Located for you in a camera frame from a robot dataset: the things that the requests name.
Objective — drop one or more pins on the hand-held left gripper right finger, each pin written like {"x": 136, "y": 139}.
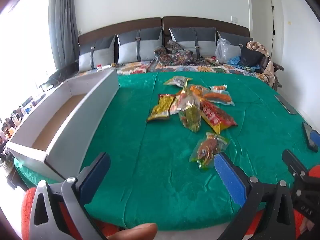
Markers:
{"x": 230, "y": 177}

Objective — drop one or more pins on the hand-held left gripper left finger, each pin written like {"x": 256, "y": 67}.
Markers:
{"x": 96, "y": 177}

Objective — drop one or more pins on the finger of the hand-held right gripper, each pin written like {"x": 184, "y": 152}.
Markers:
{"x": 315, "y": 137}
{"x": 292, "y": 161}

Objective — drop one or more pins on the green chicken leg packet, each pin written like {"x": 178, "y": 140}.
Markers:
{"x": 208, "y": 147}

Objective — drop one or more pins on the white cardboard box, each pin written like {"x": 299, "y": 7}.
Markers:
{"x": 82, "y": 120}

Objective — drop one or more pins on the clear green snack packet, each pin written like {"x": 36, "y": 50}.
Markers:
{"x": 190, "y": 113}

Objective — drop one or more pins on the pale long snack packet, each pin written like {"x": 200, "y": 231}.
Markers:
{"x": 181, "y": 102}

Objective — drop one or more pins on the small sausage balls packet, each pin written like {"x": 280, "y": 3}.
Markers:
{"x": 218, "y": 88}

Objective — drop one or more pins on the yellow red patterned snack packet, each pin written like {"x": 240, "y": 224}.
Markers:
{"x": 162, "y": 106}

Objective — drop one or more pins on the yellow-edged peanut packet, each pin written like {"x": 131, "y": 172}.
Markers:
{"x": 177, "y": 81}

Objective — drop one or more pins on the person's left hand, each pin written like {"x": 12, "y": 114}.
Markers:
{"x": 135, "y": 232}

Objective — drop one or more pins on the grey phone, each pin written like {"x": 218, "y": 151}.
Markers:
{"x": 285, "y": 104}

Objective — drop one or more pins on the green bedspread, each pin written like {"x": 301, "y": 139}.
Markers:
{"x": 162, "y": 167}

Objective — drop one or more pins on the orange fuzzy clothing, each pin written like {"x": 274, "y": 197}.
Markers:
{"x": 27, "y": 205}

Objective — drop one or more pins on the brown chair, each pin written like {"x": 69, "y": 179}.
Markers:
{"x": 276, "y": 72}

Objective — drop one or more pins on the dark wooden bedside table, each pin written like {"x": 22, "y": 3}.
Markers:
{"x": 15, "y": 180}

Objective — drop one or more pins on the beige patterned cloth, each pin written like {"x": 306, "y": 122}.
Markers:
{"x": 267, "y": 62}

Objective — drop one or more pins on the row of small bottles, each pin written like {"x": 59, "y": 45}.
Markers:
{"x": 17, "y": 120}

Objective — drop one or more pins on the black bag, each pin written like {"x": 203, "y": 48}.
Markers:
{"x": 250, "y": 56}

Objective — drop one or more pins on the black glossy object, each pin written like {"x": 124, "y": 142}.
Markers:
{"x": 58, "y": 76}

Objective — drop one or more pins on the blue cloth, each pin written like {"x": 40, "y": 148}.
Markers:
{"x": 232, "y": 61}

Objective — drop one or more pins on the small red green wrappers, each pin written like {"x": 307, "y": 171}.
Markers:
{"x": 215, "y": 63}

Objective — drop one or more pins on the floral bed sheet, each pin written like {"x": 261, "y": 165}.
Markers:
{"x": 140, "y": 68}

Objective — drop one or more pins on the grey two-tone pillow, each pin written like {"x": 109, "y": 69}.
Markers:
{"x": 192, "y": 38}
{"x": 140, "y": 45}
{"x": 235, "y": 40}
{"x": 98, "y": 52}

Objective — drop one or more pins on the clear plastic bag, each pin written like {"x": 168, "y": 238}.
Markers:
{"x": 223, "y": 51}

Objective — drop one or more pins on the white door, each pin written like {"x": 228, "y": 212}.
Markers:
{"x": 262, "y": 22}

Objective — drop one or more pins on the dark floral blanket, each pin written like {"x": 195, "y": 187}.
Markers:
{"x": 175, "y": 53}

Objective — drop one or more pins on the bright window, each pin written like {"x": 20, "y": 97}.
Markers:
{"x": 25, "y": 42}

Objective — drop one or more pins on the brown headboard panel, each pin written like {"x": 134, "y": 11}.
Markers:
{"x": 205, "y": 22}
{"x": 120, "y": 26}

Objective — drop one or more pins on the grey curtain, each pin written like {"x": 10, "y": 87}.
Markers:
{"x": 65, "y": 17}

